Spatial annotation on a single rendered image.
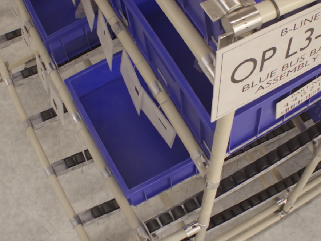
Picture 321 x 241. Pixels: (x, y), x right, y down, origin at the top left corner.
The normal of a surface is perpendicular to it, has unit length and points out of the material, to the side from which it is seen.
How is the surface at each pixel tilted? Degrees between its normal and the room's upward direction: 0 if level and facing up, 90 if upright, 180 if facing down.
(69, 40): 90
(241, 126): 90
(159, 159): 3
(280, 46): 90
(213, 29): 98
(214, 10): 0
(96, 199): 0
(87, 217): 11
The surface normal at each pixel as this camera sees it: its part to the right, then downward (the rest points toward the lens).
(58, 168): 0.15, -0.50
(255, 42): 0.47, 0.79
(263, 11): 0.20, -0.02
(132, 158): -0.06, -0.40
